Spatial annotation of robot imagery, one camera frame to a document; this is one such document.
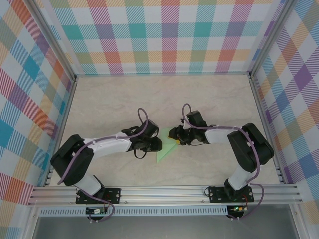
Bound aluminium frame post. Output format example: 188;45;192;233
27;0;77;80
249;0;297;75

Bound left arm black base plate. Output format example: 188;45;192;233
75;188;122;205

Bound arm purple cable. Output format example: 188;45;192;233
57;107;150;223
182;103;265;221

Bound right arm thin black wire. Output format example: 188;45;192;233
204;185;226;197

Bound aluminium table edge rail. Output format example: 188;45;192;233
44;76;78;187
249;74;285;184

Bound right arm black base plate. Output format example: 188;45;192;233
208;186;255;204

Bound thin aluminium table edge strip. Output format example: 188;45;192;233
74;71;251;77

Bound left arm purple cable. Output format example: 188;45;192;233
57;107;150;223

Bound slotted grey cable duct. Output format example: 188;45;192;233
38;205;229;217

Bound wide aluminium mounting rail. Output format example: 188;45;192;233
27;184;304;206

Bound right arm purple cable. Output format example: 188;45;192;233
182;103;265;221

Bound left arm thin power wires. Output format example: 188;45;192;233
102;195;112;211

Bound grey metal panel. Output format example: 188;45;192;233
32;215;300;239

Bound green paper sheet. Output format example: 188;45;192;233
156;128;179;164

